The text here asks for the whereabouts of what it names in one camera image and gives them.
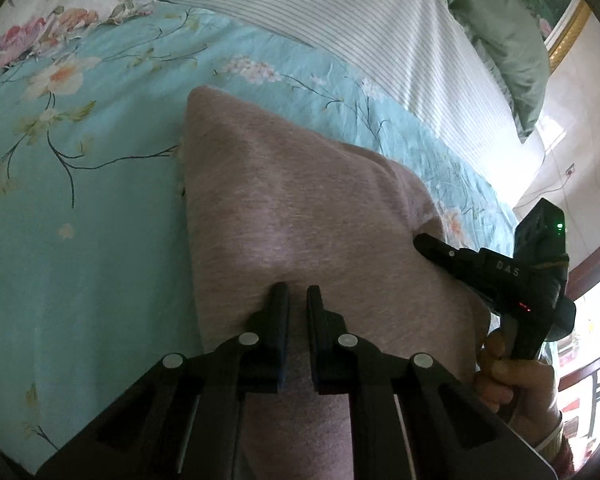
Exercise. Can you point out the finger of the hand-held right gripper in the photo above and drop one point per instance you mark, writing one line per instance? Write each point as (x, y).
(437, 250)

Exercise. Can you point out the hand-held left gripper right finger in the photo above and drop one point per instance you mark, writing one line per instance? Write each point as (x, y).
(316, 345)

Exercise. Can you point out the green cloth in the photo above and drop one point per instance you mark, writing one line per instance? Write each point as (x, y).
(500, 50)

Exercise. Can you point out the dark red wooden rail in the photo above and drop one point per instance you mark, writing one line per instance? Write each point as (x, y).
(595, 270)

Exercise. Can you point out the white floral cloth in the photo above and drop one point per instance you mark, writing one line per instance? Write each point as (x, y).
(55, 10)

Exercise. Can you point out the white striped quilt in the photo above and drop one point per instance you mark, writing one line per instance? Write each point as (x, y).
(355, 25)

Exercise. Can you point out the teal floral bed sheet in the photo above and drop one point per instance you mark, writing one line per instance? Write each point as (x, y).
(80, 285)

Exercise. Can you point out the pink-grey knit sweater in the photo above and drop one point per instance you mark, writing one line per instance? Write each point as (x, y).
(290, 210)

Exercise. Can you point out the person's right hand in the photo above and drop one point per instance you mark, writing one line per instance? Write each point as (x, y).
(525, 390)

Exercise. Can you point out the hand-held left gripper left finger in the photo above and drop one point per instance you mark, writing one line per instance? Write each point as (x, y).
(279, 340)

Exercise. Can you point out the wall socket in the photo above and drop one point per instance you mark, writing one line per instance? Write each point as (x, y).
(571, 170)

